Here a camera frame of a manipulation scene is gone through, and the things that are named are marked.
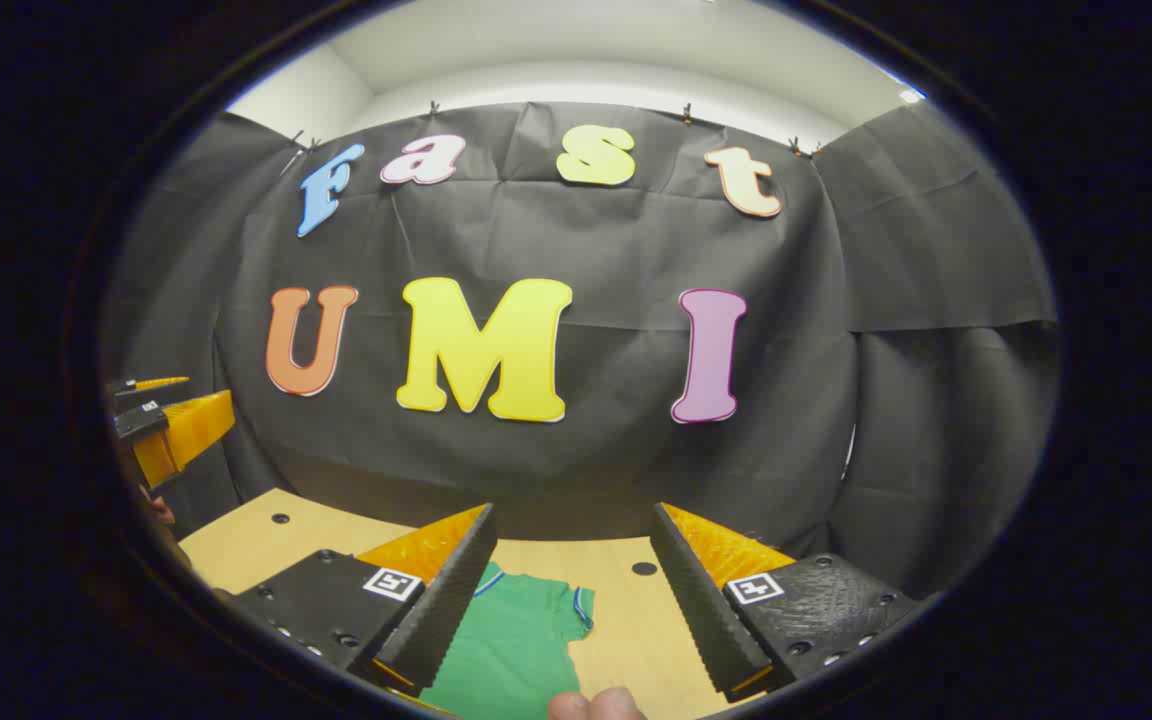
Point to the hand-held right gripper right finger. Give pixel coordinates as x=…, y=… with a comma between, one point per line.
x=701, y=610

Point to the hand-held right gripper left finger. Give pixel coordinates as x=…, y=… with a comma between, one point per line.
x=446, y=610

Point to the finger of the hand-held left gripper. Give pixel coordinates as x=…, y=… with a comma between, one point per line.
x=186, y=430
x=151, y=385

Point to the green T-shirt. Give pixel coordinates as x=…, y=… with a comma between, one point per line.
x=516, y=650

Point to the black backdrop cloth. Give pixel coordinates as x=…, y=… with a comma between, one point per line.
x=616, y=250

